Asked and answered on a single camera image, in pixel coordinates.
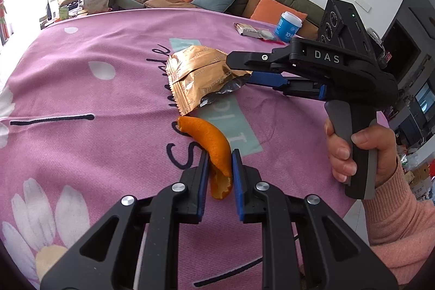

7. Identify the brown snack packet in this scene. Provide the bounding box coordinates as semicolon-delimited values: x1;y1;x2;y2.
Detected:
234;22;264;37

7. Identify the cardboard box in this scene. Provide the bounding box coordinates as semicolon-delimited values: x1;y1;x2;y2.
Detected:
408;161;435;199

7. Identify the clear red packet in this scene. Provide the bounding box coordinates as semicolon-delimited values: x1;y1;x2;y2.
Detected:
260;28;284;44

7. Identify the dark wall cabinet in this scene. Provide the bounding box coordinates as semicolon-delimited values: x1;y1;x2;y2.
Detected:
381;0;435;83

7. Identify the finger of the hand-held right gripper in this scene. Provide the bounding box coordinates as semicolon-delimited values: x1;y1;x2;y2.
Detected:
225;45;297;73
247;71;327;100

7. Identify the pink floral blanket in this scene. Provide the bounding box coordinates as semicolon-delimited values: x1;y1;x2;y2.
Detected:
0;6;390;290

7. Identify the person's right hand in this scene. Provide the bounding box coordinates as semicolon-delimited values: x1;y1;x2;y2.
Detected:
324;119;399;189

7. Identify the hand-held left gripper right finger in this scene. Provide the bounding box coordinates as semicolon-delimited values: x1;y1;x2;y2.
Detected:
231;149;399;290

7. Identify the blue cup white lid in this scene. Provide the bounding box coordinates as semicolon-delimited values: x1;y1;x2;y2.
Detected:
275;11;303;41

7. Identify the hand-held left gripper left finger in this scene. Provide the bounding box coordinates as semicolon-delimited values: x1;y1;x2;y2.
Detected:
40;150;210;290

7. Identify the grey orange curtain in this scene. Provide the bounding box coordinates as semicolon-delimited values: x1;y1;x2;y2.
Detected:
0;0;14;42

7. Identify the orange peel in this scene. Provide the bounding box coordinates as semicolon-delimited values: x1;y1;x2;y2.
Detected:
177;116;234;200

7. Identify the brown paper bag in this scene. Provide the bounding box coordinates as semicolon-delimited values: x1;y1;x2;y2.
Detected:
83;0;109;14

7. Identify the black glass coffee table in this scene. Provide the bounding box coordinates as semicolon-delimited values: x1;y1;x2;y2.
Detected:
39;3;113;30

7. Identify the gold foil wrapper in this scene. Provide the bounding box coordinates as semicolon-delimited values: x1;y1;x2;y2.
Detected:
166;45;254;117

